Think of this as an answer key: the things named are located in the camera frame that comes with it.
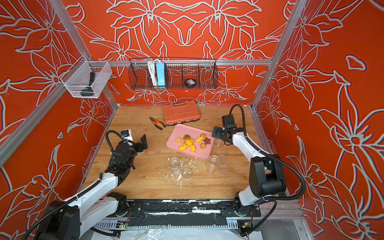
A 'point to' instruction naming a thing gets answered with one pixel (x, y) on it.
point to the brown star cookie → (207, 141)
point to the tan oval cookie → (186, 136)
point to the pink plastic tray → (205, 153)
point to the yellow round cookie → (202, 145)
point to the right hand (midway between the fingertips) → (220, 133)
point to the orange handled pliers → (155, 121)
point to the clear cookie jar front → (175, 165)
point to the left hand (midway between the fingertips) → (137, 135)
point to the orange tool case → (181, 113)
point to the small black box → (190, 82)
